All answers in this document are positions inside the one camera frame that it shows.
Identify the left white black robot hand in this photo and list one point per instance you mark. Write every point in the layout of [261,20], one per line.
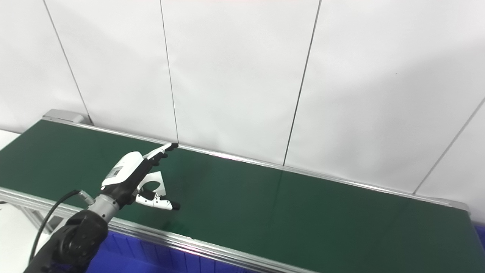
[121,174]

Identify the white block with round hole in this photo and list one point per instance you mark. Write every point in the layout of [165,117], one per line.
[163,187]

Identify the blue plastic bin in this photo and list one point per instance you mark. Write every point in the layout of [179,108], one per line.
[129,252]
[480,233]

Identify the green conveyor belt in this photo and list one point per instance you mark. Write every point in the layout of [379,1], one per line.
[265,204]
[189,242]

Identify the aluminium conveyor leg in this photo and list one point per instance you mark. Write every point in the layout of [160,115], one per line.
[28,214]

